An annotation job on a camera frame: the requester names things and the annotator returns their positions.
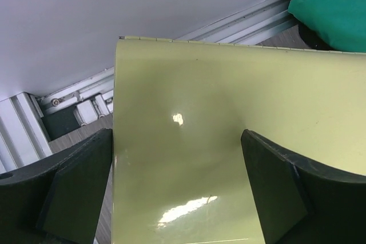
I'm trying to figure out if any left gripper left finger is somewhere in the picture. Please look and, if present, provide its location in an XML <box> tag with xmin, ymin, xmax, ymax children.
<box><xmin>1</xmin><ymin>129</ymin><xmax>113</xmax><ymax>243</ymax></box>

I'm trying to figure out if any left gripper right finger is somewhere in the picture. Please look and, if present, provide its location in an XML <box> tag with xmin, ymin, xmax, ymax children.
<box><xmin>241</xmin><ymin>129</ymin><xmax>365</xmax><ymax>243</ymax></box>

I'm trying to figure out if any yellow-green drawer box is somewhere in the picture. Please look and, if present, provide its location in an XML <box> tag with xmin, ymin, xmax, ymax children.
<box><xmin>112</xmin><ymin>37</ymin><xmax>365</xmax><ymax>243</ymax></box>

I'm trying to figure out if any dark cloth under jersey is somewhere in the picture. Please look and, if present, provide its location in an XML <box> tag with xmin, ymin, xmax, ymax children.
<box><xmin>298</xmin><ymin>23</ymin><xmax>334</xmax><ymax>51</ymax></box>

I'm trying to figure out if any green jersey with G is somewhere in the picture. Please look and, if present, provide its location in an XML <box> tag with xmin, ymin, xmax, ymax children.
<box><xmin>288</xmin><ymin>0</ymin><xmax>365</xmax><ymax>53</ymax></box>

